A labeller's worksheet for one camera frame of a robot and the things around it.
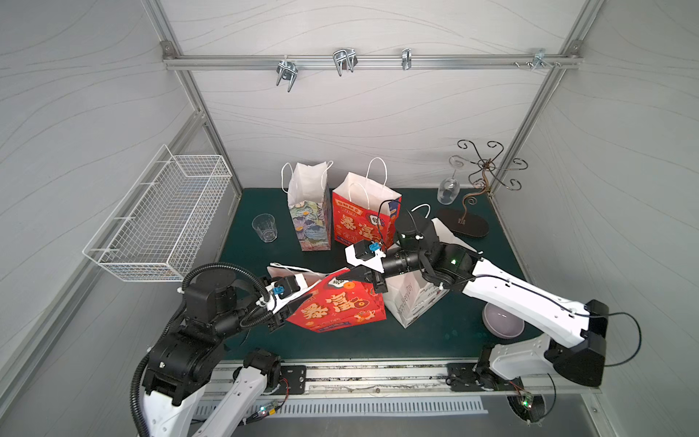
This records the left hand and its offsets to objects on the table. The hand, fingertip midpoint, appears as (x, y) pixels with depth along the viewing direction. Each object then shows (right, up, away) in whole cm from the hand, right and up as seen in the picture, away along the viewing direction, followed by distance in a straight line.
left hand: (302, 284), depth 57 cm
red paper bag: (+6, -7, +7) cm, 12 cm away
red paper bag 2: (+14, +17, +23) cm, 32 cm away
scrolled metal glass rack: (+60, +10, +51) cm, 79 cm away
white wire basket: (-41, +10, +10) cm, 43 cm away
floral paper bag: (-6, +21, +44) cm, 49 cm away
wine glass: (+43, +24, +34) cm, 60 cm away
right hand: (+7, +3, +1) cm, 8 cm away
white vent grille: (+16, -36, +13) cm, 42 cm away
